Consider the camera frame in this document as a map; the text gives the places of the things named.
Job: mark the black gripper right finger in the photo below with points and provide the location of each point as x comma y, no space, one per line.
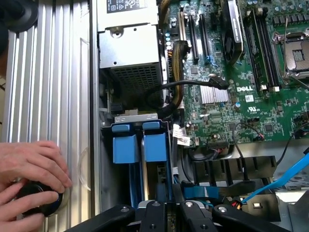
193,217

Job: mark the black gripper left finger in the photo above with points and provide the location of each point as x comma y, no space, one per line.
154,217

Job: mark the empty blue disk carrier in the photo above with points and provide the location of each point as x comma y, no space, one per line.
125,149

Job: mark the person's left hand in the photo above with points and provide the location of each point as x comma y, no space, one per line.
31,162

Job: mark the person's right hand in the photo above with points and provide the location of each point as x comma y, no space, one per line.
14,217

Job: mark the blue plastic latch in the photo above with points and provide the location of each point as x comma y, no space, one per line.
200,192

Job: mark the black plastic fan shroud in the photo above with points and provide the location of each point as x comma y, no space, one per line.
217,169

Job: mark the white barcode tag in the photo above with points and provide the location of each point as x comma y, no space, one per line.
181,135

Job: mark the clear round plate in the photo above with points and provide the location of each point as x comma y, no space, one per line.
84,169

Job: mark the hard drive in blue caddy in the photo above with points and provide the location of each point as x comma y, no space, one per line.
135,118

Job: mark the grey metal drive cage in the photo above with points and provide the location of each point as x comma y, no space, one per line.
297,205

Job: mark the silver finned heatsink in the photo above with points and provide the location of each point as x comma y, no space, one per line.
212,95

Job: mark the green Dell motherboard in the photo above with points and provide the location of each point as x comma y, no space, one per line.
265,108

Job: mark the open grey PC case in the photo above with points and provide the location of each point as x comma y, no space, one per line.
94,96

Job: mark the silver power supply unit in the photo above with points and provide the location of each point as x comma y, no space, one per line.
130,48

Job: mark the black RAM slot bank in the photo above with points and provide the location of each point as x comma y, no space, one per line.
270,60

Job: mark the black expansion slot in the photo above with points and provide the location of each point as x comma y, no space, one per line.
204,36
193,36

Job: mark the black Nvidia graphics card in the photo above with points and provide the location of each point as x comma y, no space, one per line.
233,31

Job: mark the white expansion slot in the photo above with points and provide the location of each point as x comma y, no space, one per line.
182,26

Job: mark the metal CPU socket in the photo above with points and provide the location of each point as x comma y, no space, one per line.
299,58

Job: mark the metal locking lever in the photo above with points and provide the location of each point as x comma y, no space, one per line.
285,48

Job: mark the black round object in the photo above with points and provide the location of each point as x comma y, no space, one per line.
21,14

